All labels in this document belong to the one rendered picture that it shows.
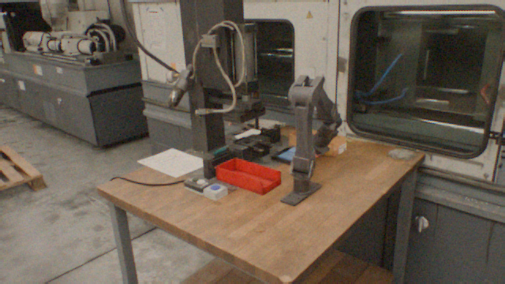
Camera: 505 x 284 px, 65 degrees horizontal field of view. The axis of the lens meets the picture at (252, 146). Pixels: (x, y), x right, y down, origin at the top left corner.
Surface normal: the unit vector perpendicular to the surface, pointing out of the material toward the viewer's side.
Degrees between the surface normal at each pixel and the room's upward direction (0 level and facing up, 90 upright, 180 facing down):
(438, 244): 90
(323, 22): 90
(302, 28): 90
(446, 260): 90
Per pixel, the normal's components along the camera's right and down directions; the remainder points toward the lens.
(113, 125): 0.73, 0.22
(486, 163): -0.68, 0.29
